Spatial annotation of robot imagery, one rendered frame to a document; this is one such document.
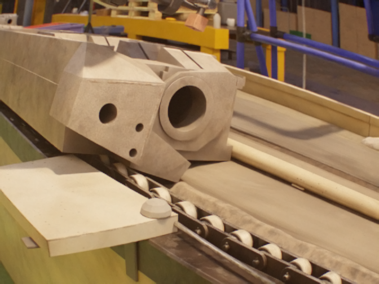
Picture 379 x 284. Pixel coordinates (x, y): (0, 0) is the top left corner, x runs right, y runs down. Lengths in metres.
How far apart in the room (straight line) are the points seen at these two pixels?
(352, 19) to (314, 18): 1.29
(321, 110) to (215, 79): 0.57
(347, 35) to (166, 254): 10.89
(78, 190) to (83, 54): 0.22
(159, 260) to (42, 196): 0.20
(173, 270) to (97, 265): 0.26
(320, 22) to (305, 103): 10.46
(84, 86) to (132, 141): 0.13
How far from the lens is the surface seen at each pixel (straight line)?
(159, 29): 6.73
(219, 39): 5.92
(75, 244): 0.70
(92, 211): 0.77
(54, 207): 0.78
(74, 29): 2.83
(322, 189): 0.98
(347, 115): 1.52
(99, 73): 0.88
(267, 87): 1.76
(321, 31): 12.05
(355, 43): 11.37
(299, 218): 0.90
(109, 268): 0.91
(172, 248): 0.74
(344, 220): 0.91
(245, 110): 1.60
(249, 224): 0.88
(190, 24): 1.22
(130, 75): 0.91
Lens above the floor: 1.11
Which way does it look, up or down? 16 degrees down
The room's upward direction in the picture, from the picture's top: 3 degrees clockwise
